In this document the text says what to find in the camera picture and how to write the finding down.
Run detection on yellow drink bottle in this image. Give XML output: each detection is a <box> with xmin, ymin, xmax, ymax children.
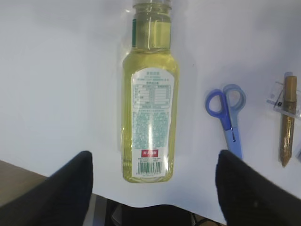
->
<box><xmin>121</xmin><ymin>0</ymin><xmax>179</xmax><ymax>183</ymax></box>

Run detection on gold glitter pen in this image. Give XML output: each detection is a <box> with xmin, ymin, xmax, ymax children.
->
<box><xmin>279</xmin><ymin>72</ymin><xmax>297</xmax><ymax>167</ymax></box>

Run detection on clear plastic ruler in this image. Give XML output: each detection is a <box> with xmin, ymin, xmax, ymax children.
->
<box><xmin>266</xmin><ymin>81</ymin><xmax>301</xmax><ymax>119</ymax></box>

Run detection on black cable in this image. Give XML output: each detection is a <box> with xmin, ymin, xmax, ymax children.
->
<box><xmin>191</xmin><ymin>213</ymin><xmax>212</xmax><ymax>226</ymax></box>

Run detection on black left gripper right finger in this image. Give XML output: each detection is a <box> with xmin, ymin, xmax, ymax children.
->
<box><xmin>215</xmin><ymin>150</ymin><xmax>301</xmax><ymax>226</ymax></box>

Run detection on blue scissors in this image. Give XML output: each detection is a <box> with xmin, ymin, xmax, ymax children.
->
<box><xmin>205</xmin><ymin>84</ymin><xmax>246</xmax><ymax>159</ymax></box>

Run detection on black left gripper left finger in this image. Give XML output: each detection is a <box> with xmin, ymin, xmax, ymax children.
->
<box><xmin>0</xmin><ymin>151</ymin><xmax>94</xmax><ymax>226</ymax></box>

